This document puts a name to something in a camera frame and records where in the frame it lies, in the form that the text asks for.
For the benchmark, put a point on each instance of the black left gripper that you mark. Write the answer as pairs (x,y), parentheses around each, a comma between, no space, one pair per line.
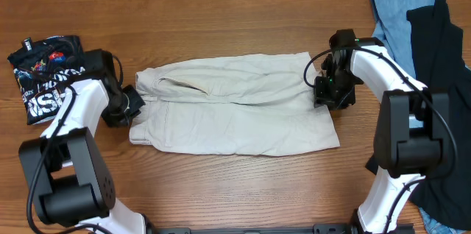
(113,120)

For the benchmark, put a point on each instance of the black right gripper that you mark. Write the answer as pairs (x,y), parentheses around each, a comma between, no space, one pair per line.
(322,99)

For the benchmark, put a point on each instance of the beige cargo shorts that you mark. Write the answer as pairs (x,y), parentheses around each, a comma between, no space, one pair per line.
(256,104)

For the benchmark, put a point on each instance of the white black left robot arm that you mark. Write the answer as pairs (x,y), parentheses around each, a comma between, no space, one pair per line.
(69,182)

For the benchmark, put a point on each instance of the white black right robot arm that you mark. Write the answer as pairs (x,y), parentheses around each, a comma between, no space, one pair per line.
(412,137)

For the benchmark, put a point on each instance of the blue denim garment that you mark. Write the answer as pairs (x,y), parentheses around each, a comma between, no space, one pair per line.
(394,30)

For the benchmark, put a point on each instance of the folded black printed t-shirt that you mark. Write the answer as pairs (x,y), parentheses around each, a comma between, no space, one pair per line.
(39,67)

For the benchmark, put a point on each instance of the black garment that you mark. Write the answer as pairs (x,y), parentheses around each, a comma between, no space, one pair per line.
(436,46)

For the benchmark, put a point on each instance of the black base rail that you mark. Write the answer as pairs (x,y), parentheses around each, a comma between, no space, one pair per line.
(250,229)

